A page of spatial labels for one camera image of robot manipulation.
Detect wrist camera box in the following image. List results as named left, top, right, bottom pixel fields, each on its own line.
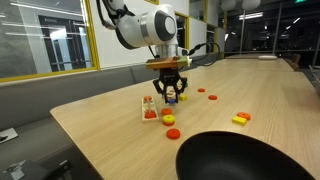
left=145, top=55, right=193, bottom=71

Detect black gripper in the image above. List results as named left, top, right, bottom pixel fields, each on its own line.
left=152, top=68, right=189, bottom=105

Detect long yellow block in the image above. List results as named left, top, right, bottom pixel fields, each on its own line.
left=231, top=115, right=248, bottom=127

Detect large yellow framed window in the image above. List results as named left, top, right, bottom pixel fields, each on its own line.
left=0, top=0, right=100, bottom=84

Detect light wooden table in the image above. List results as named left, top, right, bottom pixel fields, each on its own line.
left=225, top=53, right=278, bottom=60
left=198, top=58, right=295, bottom=73

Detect yellow ring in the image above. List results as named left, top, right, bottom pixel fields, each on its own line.
left=162, top=114, right=176, bottom=123

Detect grey upholstered bench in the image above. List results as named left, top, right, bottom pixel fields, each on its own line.
left=0, top=51, right=224, bottom=180

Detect silver flat device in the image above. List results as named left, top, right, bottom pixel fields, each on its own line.
left=0, top=127, right=19, bottom=145

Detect ceiling tube light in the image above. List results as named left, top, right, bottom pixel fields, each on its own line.
left=238, top=12, right=264, bottom=20

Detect wooden peg platform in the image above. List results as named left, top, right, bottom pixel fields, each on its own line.
left=141, top=95, right=160, bottom=123

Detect large red ring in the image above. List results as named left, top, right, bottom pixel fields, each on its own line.
left=143, top=109, right=158, bottom=120
left=166, top=128, right=182, bottom=140

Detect narrow yellow framed window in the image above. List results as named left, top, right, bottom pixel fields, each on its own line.
left=204, top=23, right=218, bottom=54

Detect black bowl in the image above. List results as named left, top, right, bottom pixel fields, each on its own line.
left=175, top=130, right=316, bottom=180

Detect white globe lamp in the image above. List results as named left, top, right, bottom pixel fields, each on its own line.
left=241, top=0, right=262, bottom=11

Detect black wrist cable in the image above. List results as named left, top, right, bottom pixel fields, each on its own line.
left=186, top=42, right=223, bottom=67

